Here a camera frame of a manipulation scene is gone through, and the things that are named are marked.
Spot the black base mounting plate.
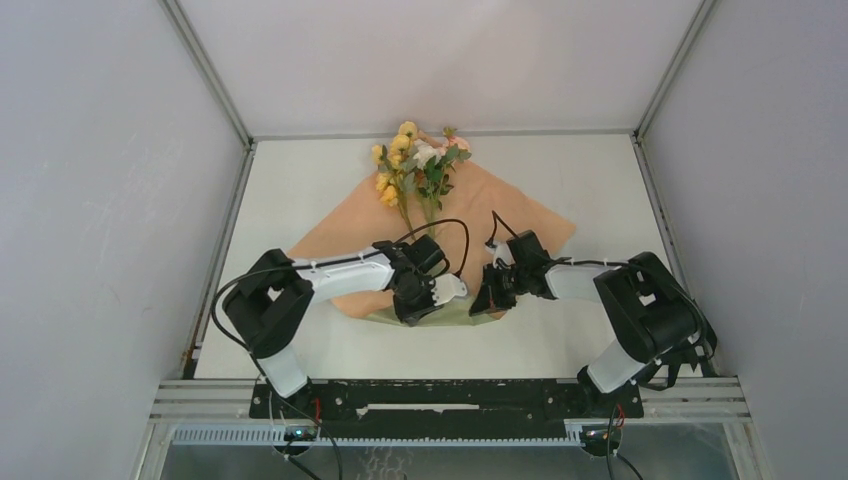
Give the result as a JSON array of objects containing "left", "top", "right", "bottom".
[{"left": 248, "top": 378, "right": 644, "bottom": 439}]

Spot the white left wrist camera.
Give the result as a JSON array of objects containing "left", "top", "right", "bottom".
[{"left": 431, "top": 273, "right": 468, "bottom": 306}]

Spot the orange wrapping paper sheet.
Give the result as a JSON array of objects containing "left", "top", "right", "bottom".
[{"left": 288, "top": 160, "right": 576, "bottom": 292}]

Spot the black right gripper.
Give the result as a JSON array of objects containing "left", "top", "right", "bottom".
[{"left": 470, "top": 261, "right": 530, "bottom": 314}]

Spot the black strap lanyard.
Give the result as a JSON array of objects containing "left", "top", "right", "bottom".
[{"left": 635, "top": 331, "right": 719, "bottom": 392}]

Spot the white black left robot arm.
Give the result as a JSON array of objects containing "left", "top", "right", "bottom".
[{"left": 210, "top": 236, "right": 468, "bottom": 417}]

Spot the white cable duct strip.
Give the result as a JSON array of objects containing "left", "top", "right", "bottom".
[{"left": 172, "top": 425, "right": 585, "bottom": 447}]

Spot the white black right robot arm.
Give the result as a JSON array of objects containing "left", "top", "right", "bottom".
[{"left": 469, "top": 230, "right": 718, "bottom": 416}]

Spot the yellow fake flower bunch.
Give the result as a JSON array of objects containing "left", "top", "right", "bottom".
[{"left": 371, "top": 121, "right": 419, "bottom": 239}]

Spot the aluminium front frame rail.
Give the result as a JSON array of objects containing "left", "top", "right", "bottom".
[{"left": 150, "top": 377, "right": 752, "bottom": 423}]

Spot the peach white fake flower bunch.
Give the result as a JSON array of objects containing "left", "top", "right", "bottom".
[{"left": 412, "top": 126, "right": 472, "bottom": 223}]

